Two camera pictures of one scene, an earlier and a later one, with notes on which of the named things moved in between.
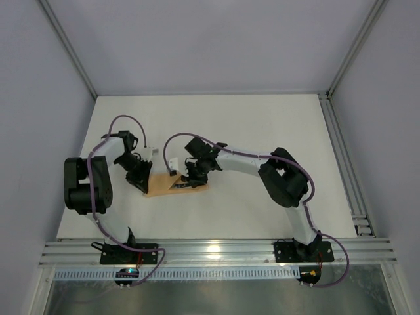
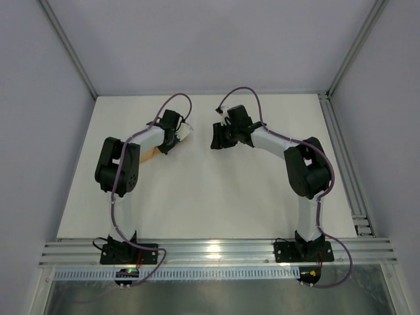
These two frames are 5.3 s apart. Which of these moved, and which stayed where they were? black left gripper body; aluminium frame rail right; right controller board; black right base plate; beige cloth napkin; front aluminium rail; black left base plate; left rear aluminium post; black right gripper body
Moved: beige cloth napkin; black right gripper body; black left gripper body
Stayed: front aluminium rail; black right base plate; black left base plate; right controller board; left rear aluminium post; aluminium frame rail right
